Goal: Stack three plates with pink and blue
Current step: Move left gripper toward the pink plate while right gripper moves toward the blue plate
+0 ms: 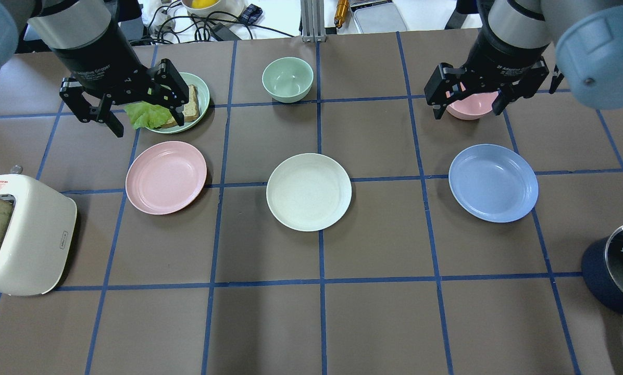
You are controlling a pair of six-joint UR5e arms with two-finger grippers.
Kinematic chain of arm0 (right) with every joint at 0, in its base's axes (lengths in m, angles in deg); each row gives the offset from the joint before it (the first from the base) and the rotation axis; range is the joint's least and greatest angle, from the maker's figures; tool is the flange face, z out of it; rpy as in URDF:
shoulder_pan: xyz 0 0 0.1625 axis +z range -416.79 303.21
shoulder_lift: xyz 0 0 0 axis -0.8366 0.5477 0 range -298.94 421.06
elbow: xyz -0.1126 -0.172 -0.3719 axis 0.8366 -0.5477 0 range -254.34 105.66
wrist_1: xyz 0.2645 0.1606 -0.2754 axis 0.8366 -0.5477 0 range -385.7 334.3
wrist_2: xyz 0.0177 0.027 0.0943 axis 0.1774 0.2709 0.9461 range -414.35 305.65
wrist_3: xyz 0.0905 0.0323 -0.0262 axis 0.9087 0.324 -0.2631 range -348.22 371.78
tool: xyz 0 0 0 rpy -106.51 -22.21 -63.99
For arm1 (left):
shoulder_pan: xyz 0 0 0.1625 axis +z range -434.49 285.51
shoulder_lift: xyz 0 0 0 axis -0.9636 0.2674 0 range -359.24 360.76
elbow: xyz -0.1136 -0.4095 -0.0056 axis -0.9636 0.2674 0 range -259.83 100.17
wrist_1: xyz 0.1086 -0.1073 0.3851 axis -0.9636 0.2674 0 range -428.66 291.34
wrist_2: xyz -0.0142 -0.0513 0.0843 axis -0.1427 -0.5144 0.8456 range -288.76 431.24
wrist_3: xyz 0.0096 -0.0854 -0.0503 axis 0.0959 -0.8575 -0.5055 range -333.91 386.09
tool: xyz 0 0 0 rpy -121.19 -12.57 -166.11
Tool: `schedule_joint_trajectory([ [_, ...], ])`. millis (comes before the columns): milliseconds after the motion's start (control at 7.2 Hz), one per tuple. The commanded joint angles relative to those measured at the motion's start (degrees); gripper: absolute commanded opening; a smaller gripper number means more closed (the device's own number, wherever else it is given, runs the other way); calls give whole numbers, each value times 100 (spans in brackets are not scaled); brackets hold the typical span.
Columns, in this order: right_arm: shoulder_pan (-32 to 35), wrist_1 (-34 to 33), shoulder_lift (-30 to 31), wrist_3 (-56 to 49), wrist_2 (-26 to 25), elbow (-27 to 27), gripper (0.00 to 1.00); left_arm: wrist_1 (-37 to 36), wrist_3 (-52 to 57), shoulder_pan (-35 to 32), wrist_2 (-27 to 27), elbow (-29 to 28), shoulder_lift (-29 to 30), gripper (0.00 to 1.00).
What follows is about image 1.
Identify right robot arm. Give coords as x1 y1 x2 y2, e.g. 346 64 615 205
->
424 1 623 119

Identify grey metal tray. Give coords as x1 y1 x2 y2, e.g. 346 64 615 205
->
350 1 408 33

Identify blue plate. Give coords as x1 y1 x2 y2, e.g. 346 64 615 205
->
448 143 539 223

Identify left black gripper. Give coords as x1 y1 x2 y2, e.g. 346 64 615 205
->
52 22 189 138

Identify bread slice on plate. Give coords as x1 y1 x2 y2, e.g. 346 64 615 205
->
160 84 200 129

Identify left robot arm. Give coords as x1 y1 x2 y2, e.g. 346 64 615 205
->
0 1 190 137

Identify pink bowl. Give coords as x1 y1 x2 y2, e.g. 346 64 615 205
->
446 92 499 120

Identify dark blue pot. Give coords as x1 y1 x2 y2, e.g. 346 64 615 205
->
581 226 623 315

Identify white toaster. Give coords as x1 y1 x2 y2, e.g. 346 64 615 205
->
0 174 78 296

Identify cream white plate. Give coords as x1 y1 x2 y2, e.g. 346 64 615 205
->
266 153 353 232

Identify green lettuce leaf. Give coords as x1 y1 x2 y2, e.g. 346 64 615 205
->
123 102 173 130

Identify pink plate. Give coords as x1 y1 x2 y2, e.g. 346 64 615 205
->
125 142 208 215

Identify white bowl with yellow fruit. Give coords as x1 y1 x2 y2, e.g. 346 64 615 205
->
181 1 247 21

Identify black cables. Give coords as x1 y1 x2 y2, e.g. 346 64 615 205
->
144 0 295 45

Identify green bowl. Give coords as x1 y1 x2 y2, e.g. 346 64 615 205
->
261 57 315 104

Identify green plate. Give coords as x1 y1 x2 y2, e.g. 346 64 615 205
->
145 72 210 134

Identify orange handled tool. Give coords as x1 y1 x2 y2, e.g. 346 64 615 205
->
333 0 350 29

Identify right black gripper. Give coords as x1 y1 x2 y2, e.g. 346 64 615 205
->
424 28 550 120

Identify aluminium frame post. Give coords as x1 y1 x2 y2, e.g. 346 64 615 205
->
300 0 327 43

